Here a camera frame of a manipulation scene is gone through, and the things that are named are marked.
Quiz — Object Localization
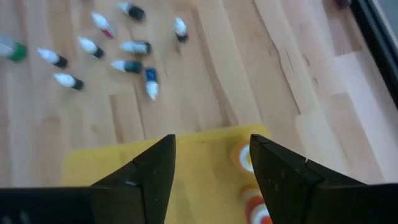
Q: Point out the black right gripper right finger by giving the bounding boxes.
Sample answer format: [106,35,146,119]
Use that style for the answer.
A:
[249,133,398,224]

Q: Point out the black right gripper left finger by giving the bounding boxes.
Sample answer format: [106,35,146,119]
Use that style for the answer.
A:
[0,134,177,224]

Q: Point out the large orange dye bottle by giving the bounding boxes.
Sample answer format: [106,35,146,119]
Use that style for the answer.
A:
[238,183,274,224]

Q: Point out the yellow translucent plastic bin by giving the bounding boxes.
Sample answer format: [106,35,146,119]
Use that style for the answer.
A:
[58,123,274,224]

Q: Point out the small black dye bottle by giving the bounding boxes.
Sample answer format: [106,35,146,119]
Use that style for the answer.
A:
[77,36,106,60]
[118,1,146,22]
[173,17,190,44]

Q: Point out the large green dye bottle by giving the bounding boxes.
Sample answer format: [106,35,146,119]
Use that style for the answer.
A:
[0,34,28,63]

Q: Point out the lying dropper bottles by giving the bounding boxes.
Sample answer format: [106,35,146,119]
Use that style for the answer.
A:
[144,67,160,101]
[119,40,153,55]

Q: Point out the loose small vials group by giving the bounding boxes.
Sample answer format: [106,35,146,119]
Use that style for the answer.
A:
[110,59,144,75]

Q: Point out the small dark green dye bottle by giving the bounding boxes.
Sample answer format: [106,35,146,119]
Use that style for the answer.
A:
[53,72,85,91]

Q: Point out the small brown dye bottle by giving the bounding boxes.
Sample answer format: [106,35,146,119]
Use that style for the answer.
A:
[37,47,69,70]

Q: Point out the small red dye bottle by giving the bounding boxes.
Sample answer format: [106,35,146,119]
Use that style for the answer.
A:
[90,11,116,40]

